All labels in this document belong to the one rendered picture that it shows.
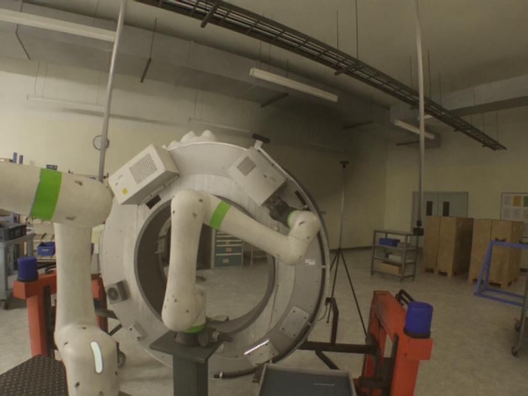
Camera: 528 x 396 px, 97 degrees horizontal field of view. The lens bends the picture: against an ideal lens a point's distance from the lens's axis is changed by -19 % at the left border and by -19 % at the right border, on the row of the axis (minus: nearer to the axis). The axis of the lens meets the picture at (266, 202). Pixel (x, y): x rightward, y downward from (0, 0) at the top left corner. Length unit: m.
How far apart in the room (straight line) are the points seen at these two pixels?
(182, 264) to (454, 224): 6.81
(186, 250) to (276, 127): 7.30
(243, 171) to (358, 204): 9.01
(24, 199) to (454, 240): 7.33
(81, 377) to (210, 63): 4.54
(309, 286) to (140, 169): 1.09
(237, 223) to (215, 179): 0.50
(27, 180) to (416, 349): 1.49
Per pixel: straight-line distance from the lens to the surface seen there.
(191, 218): 0.98
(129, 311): 1.95
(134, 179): 1.60
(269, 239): 1.13
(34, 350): 2.39
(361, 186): 10.37
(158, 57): 4.66
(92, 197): 0.71
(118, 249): 1.89
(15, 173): 0.70
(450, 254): 7.45
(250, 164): 1.40
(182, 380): 1.41
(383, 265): 6.61
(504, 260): 7.06
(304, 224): 1.13
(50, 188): 0.69
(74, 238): 0.88
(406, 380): 1.64
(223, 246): 6.26
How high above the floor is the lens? 1.54
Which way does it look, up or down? level
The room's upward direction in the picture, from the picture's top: 3 degrees clockwise
